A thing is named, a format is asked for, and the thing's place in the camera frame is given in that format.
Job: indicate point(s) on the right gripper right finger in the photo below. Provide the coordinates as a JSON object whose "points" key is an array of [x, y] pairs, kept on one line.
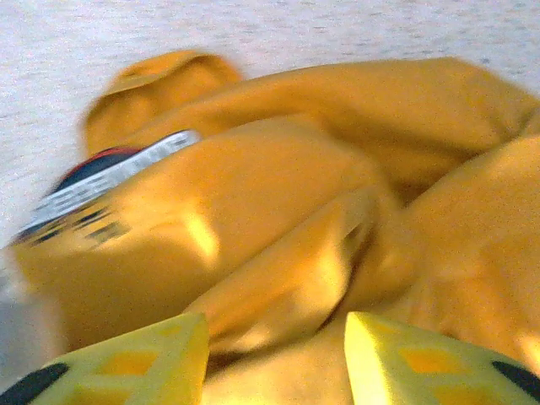
{"points": [[401, 371]]}

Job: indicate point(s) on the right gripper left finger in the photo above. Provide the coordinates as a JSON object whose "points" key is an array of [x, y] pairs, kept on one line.
{"points": [[139, 371]]}

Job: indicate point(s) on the yellow t-shirt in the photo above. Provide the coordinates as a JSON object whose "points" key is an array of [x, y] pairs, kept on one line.
{"points": [[295, 190]]}

